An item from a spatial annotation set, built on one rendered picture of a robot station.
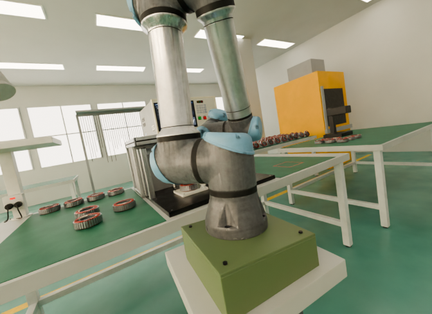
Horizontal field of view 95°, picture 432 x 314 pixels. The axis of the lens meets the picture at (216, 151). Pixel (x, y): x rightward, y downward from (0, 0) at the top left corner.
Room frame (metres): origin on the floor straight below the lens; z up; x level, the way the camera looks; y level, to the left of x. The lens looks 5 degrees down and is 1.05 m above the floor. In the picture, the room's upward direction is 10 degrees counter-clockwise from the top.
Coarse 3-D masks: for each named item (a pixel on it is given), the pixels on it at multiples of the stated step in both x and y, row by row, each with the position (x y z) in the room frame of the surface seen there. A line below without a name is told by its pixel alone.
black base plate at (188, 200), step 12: (264, 180) 1.09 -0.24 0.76; (156, 192) 1.19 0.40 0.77; (168, 192) 1.14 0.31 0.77; (204, 192) 1.01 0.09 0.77; (156, 204) 0.98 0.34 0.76; (168, 204) 0.92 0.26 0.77; (180, 204) 0.89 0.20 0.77; (192, 204) 0.86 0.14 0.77; (204, 204) 0.89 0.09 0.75; (168, 216) 0.81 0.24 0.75
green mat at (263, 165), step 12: (264, 156) 2.05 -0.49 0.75; (276, 156) 1.91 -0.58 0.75; (288, 156) 1.80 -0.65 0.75; (300, 156) 1.69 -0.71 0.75; (312, 156) 1.59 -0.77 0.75; (324, 156) 1.51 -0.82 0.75; (264, 168) 1.46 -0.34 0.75; (276, 168) 1.39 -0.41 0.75; (288, 168) 1.33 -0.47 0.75; (300, 168) 1.27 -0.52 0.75
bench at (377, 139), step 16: (368, 128) 3.18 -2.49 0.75; (384, 128) 2.77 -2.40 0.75; (400, 128) 2.45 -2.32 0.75; (416, 128) 2.21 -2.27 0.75; (304, 144) 2.51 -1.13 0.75; (320, 144) 2.25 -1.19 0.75; (336, 144) 2.04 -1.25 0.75; (352, 144) 1.86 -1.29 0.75; (368, 144) 1.71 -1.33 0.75; (384, 144) 1.62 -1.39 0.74; (352, 160) 3.40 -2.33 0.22; (320, 176) 2.85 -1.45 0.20; (384, 176) 1.67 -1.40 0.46; (288, 192) 2.52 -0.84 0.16; (304, 192) 2.32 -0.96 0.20; (384, 192) 1.65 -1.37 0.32; (384, 208) 1.65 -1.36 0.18; (384, 224) 1.66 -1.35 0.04
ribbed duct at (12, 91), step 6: (0, 72) 1.36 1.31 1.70; (0, 78) 1.32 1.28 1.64; (6, 78) 1.37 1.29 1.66; (0, 84) 1.30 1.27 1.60; (6, 84) 1.33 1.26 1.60; (0, 90) 1.33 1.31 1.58; (6, 90) 1.36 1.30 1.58; (12, 90) 1.38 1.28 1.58; (0, 96) 1.36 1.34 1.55; (6, 96) 1.39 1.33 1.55; (12, 96) 1.41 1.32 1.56
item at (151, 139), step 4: (140, 136) 1.08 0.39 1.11; (144, 136) 1.09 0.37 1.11; (148, 136) 1.10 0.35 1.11; (152, 136) 1.11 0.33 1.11; (132, 140) 1.13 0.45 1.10; (136, 140) 1.07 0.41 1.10; (140, 140) 1.08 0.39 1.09; (144, 140) 1.09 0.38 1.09; (148, 140) 1.10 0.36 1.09; (152, 140) 1.11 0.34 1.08; (156, 140) 1.12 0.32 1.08; (128, 144) 1.31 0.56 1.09; (132, 144) 1.15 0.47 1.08; (136, 144) 1.07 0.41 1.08; (140, 144) 1.08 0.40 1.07; (144, 144) 1.09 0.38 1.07
